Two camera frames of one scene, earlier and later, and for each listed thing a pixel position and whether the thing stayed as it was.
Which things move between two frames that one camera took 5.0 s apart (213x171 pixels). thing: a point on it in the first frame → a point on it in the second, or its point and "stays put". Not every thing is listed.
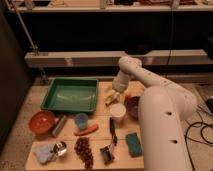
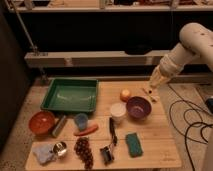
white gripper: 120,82 → 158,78
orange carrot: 88,131 stays put
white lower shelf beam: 113,58 stays put
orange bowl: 41,123 stays put
